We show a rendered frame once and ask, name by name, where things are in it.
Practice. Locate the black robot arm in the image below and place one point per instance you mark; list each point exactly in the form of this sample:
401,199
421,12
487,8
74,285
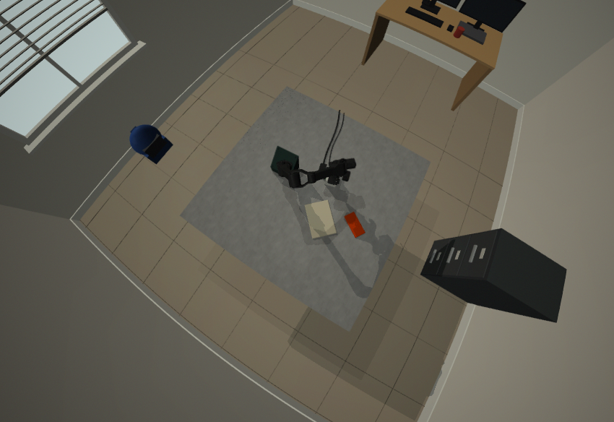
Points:
336,168

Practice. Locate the beige flat square slab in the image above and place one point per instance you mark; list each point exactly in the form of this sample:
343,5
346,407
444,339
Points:
320,219

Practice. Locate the red flat rectangular slab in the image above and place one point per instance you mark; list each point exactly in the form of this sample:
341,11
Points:
354,224

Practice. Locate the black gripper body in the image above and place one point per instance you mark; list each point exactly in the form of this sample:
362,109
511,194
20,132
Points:
344,178

